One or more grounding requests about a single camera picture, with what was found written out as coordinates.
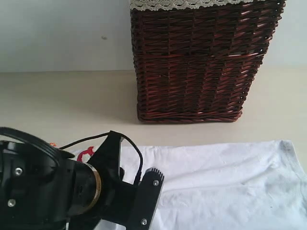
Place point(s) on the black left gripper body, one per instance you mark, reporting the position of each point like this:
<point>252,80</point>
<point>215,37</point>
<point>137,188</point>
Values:
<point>117,197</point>

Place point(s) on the white t-shirt with red lettering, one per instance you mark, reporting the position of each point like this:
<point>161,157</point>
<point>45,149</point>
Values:
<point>230,186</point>

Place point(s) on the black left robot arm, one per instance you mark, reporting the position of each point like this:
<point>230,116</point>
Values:
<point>44,188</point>

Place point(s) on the brown wicker basket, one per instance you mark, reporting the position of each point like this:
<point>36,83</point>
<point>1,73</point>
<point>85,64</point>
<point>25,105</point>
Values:
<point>197,65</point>

